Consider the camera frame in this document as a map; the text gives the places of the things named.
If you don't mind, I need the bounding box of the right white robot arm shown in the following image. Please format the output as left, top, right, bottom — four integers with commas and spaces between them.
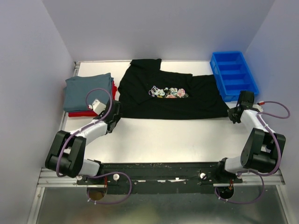
215, 91, 286, 183

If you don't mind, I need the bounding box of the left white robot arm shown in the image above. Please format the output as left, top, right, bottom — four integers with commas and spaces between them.
45, 100, 121, 184

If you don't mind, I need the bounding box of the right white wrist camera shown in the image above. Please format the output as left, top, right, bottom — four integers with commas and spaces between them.
252, 101, 265, 112

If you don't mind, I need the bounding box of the folded teal t-shirt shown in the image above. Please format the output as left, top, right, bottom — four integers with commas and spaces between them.
63, 73, 114, 112

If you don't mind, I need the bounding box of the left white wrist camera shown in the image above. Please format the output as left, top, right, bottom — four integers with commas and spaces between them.
88, 99, 106, 115

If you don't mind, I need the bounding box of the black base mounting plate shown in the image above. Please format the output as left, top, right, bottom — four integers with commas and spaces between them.
76, 161, 247, 198

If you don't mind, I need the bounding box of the blue plastic bin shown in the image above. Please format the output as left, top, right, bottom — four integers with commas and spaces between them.
210, 51, 259, 102

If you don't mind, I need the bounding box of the folded red t-shirt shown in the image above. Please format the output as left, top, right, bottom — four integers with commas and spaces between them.
63, 80, 117, 118

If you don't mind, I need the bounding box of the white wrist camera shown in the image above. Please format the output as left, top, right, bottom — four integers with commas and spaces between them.
88, 99, 106, 115
252, 101, 265, 112

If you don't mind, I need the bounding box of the black floral print t-shirt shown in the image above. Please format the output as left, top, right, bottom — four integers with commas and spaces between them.
118, 59, 228, 120

